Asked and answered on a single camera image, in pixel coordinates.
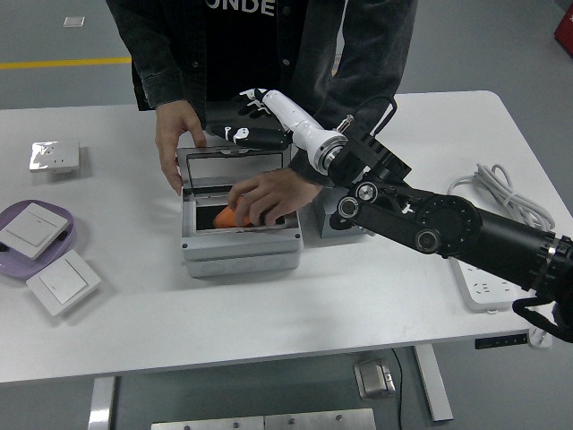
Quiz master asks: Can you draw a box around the person's right hand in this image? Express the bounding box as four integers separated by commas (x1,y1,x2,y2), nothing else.
155,103,209,196

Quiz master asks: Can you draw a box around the person's left hand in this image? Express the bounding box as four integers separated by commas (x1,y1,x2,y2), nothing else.
227,169,324,228

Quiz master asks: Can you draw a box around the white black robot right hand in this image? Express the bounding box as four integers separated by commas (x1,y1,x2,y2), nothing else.
221,87,344,169

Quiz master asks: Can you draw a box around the orange cylinder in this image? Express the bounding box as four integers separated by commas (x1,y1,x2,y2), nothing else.
213,203,252,228

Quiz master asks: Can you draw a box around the grey electrical box clear lid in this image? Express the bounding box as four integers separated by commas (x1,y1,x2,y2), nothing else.
175,143,304,280

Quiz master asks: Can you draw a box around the grey cube with round hole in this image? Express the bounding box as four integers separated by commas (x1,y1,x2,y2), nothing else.
312,187,378,241

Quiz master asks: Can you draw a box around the silver floor outlet box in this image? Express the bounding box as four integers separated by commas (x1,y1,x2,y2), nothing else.
353,357,398,399

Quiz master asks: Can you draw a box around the person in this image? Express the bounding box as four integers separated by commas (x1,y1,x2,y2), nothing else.
105,0,420,228

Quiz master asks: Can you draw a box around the yellow floor tape line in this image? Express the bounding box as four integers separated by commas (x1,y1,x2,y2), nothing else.
0,56,133,71

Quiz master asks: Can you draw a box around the purple tray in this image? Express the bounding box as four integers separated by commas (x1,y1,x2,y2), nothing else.
0,200,77,280

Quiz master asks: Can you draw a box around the white table leg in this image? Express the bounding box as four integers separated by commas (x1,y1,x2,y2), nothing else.
412,344,454,422
87,375,116,430

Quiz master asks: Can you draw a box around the black table control panel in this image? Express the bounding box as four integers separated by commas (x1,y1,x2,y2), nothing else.
475,333,528,349

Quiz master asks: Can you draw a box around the red object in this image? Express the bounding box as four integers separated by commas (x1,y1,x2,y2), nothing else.
553,0,573,47

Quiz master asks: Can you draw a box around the white wall socket in wrap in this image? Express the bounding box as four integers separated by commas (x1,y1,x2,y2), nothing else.
29,140,81,174

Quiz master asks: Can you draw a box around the white wall switch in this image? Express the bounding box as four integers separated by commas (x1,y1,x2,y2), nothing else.
0,202,72,260
25,249,103,317

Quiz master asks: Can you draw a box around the white coiled power cord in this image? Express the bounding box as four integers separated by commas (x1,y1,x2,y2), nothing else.
447,163,556,349

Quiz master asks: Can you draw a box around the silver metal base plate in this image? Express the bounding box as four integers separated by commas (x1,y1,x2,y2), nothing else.
263,408,377,430
150,415,265,430

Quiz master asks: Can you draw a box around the black cable under table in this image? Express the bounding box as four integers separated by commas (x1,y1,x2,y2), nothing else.
390,347,405,430

